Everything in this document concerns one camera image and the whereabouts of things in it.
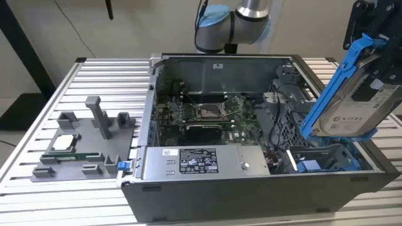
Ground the black hanging rod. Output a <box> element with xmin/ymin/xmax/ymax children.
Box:
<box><xmin>103</xmin><ymin>0</ymin><xmax>115</xmax><ymax>21</ymax></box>

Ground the socket cover metal frame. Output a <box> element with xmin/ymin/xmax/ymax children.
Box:
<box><xmin>181</xmin><ymin>91</ymin><xmax>228</xmax><ymax>104</ymax></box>

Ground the thin black wall wire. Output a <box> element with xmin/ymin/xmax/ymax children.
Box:
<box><xmin>53</xmin><ymin>0</ymin><xmax>97</xmax><ymax>58</ymax></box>

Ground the green RAM stick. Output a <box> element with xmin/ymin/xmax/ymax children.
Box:
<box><xmin>43</xmin><ymin>152</ymin><xmax>102</xmax><ymax>161</ymax></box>

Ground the black cable beside arm joint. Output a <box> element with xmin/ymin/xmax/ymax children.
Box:
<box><xmin>194</xmin><ymin>0</ymin><xmax>212</xmax><ymax>49</ymax></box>

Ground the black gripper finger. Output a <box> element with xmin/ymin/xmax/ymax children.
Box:
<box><xmin>343</xmin><ymin>0</ymin><xmax>369</xmax><ymax>51</ymax></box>
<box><xmin>376</xmin><ymin>14</ymin><xmax>402</xmax><ymax>88</ymax></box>

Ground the green motherboard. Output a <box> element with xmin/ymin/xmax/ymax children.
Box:
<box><xmin>156</xmin><ymin>94</ymin><xmax>276</xmax><ymax>151</ymax></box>

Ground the silver power supply unit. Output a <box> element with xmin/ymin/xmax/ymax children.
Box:
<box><xmin>141</xmin><ymin>145</ymin><xmax>272</xmax><ymax>178</ymax></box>

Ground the grey perforated drive cage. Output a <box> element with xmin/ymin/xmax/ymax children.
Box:
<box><xmin>254</xmin><ymin>79</ymin><xmax>318</xmax><ymax>151</ymax></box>

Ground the CPU socket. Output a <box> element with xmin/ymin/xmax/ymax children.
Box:
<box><xmin>194</xmin><ymin>102</ymin><xmax>230</xmax><ymax>121</ymax></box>

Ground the grey parts rack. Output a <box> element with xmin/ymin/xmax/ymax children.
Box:
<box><xmin>31</xmin><ymin>96</ymin><xmax>138</xmax><ymax>183</ymax></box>

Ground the black box on floor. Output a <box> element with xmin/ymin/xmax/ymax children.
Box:
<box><xmin>0</xmin><ymin>93</ymin><xmax>49</xmax><ymax>131</ymax></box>

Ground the red and black wire bundle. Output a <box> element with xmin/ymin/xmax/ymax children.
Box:
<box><xmin>264</xmin><ymin>150</ymin><xmax>281</xmax><ymax>168</ymax></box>

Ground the black open PC case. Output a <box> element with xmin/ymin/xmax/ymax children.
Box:
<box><xmin>117</xmin><ymin>53</ymin><xmax>402</xmax><ymax>223</ymax></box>

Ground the silver CPU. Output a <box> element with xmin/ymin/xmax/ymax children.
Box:
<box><xmin>51</xmin><ymin>135</ymin><xmax>77</xmax><ymax>152</ymax></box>

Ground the black upright post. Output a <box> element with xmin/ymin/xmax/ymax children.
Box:
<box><xmin>0</xmin><ymin>0</ymin><xmax>58</xmax><ymax>96</ymax></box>

